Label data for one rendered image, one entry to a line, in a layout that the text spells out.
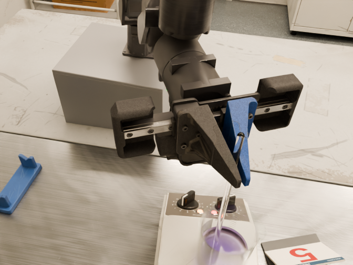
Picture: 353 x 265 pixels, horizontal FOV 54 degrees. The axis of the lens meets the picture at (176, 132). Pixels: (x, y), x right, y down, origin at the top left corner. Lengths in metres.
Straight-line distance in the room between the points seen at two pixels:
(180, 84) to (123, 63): 0.32
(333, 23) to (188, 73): 2.62
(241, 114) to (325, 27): 2.65
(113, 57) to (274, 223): 0.41
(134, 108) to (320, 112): 0.56
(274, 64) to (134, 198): 0.51
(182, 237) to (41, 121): 0.41
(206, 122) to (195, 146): 0.04
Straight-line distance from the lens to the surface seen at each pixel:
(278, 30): 3.01
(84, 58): 0.68
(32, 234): 0.59
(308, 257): 0.54
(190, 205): 0.51
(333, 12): 2.90
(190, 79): 0.34
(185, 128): 0.31
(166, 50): 0.39
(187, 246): 0.45
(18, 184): 0.64
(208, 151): 0.31
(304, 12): 2.87
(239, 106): 0.32
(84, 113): 0.69
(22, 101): 0.81
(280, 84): 0.35
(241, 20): 3.09
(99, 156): 0.65
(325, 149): 0.72
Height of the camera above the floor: 1.39
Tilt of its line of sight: 45 degrees down
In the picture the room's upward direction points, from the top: 2 degrees clockwise
